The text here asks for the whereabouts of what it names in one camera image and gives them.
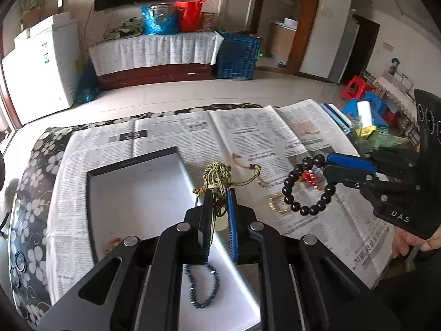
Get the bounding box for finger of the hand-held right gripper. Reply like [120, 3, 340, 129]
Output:
[325, 152, 378, 173]
[323, 164, 373, 189]

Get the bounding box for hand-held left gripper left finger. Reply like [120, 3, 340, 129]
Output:
[37, 191, 216, 331]

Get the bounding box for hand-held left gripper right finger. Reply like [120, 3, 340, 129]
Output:
[226, 188, 402, 331]

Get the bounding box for olive cord necklace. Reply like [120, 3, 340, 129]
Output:
[192, 162, 262, 230]

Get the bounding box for black bead bracelet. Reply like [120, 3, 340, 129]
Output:
[282, 154, 337, 216]

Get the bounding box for person's right hand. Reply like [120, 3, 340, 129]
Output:
[392, 227, 441, 260]

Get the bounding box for yellow foil packet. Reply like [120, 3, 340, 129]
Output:
[355, 126, 378, 141]

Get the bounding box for green plastic bag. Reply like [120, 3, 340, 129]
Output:
[371, 132, 411, 150]

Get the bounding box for blue and white notebook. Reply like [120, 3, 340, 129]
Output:
[320, 102, 353, 134]

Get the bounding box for gold bangle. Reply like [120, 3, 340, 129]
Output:
[268, 194, 291, 213]

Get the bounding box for white paper roll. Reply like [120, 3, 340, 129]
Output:
[356, 101, 375, 129]

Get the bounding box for blue plastic stool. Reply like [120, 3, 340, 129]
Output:
[342, 91, 391, 129]

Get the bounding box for red plastic stool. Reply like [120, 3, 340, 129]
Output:
[340, 75, 375, 101]

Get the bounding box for lace covered side table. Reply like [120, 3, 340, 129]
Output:
[373, 71, 421, 135]

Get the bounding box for spread newspaper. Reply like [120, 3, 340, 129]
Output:
[45, 98, 395, 306]

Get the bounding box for grey refrigerator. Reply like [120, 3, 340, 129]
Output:
[327, 8, 361, 84]

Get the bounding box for person's dark clothing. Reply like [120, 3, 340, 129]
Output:
[370, 246, 441, 331]

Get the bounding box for wooden hallway cabinet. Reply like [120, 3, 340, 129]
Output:
[270, 21, 297, 61]

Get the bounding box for blue plastic crate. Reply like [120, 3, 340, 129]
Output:
[214, 57, 258, 80]
[216, 30, 263, 60]

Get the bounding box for wooden television cabinet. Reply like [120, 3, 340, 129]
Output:
[89, 31, 224, 91]

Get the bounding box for newspaper cabinet cover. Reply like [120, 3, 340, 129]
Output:
[89, 32, 224, 76]

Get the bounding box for black floral tablecloth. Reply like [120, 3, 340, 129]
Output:
[7, 103, 280, 330]

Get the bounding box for dark blue plastic bag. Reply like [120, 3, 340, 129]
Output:
[74, 61, 101, 105]

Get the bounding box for red plastic bag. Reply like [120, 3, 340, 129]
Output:
[174, 0, 209, 33]

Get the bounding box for metal pot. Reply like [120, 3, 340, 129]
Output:
[151, 3, 177, 25]

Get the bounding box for white chest freezer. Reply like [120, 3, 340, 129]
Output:
[1, 13, 84, 125]

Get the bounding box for cardboard box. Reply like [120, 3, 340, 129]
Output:
[20, 6, 46, 31]

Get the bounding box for brown knotted cord bracelet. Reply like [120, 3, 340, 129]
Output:
[230, 152, 267, 188]

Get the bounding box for blue bead bracelet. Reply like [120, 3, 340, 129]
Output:
[183, 262, 220, 309]

